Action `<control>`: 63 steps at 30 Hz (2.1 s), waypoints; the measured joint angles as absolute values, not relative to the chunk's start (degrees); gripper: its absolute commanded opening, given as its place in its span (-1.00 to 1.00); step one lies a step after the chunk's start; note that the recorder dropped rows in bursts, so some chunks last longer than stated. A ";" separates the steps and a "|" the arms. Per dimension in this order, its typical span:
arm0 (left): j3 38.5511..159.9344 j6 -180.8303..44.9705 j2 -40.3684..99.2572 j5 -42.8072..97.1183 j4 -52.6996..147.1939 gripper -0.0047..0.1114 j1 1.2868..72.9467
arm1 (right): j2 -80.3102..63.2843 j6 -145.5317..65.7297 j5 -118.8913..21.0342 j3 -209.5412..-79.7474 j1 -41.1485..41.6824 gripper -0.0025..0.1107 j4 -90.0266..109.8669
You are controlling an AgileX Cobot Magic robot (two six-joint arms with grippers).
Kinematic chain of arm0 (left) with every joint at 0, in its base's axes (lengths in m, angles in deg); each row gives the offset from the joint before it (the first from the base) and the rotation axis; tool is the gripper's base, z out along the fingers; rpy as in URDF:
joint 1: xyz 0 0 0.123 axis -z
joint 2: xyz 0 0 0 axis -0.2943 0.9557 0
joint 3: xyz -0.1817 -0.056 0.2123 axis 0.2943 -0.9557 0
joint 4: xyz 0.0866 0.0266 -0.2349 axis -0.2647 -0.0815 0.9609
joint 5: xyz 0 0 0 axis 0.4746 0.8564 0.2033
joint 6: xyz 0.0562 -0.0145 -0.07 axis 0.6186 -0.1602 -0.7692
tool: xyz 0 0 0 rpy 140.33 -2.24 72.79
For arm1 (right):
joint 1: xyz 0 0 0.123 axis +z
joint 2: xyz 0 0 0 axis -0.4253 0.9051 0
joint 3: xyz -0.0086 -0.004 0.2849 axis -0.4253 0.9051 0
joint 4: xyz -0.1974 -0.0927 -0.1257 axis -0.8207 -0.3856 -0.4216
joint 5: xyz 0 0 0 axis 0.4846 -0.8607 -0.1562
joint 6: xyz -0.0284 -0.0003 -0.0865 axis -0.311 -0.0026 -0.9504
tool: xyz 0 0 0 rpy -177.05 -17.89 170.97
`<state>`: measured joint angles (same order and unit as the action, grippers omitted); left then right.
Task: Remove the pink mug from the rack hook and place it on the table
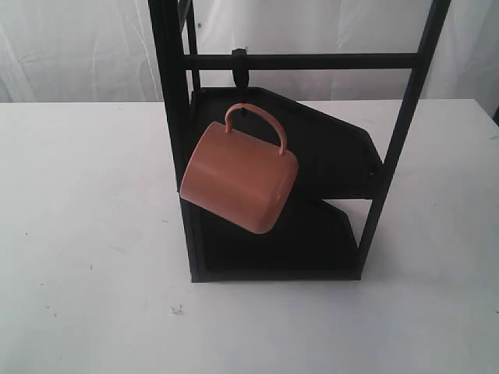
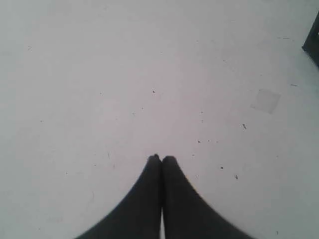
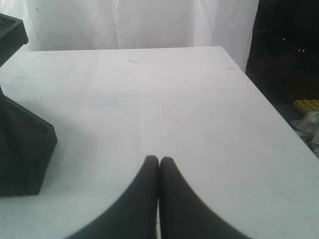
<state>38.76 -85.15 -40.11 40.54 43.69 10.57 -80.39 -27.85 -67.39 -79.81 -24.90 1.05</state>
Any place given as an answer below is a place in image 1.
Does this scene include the terracotta ceramic mug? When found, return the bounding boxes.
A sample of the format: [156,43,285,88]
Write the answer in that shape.
[179,103,299,235]

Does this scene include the black metal shelf rack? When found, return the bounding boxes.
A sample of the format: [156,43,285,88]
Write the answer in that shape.
[148,1,450,283]

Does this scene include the white backdrop curtain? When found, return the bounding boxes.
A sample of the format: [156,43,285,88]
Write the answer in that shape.
[1,1,498,112]

